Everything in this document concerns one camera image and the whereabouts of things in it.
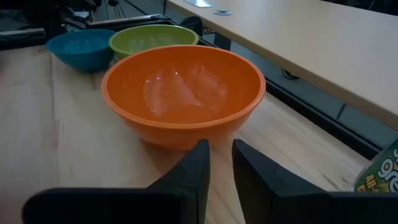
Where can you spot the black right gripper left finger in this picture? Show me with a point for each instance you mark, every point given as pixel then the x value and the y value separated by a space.
pixel 183 193

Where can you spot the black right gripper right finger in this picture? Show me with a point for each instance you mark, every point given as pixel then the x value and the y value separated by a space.
pixel 273 193

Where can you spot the orange plastic bowl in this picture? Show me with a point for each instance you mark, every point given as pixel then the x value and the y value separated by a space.
pixel 186 93

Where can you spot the green plastic bowl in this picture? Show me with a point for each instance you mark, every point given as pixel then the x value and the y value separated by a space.
pixel 149 39

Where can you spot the blue plastic bowl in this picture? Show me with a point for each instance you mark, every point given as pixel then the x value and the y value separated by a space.
pixel 81 53

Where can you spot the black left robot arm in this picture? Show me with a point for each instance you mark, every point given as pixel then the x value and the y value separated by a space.
pixel 46 18

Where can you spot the green wipes canister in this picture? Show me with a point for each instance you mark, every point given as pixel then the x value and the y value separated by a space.
pixel 382 171

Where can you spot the light wood desk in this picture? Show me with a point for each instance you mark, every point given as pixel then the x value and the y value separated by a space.
pixel 311 46

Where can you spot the grey round desk grommet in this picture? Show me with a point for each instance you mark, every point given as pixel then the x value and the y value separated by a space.
pixel 222 12

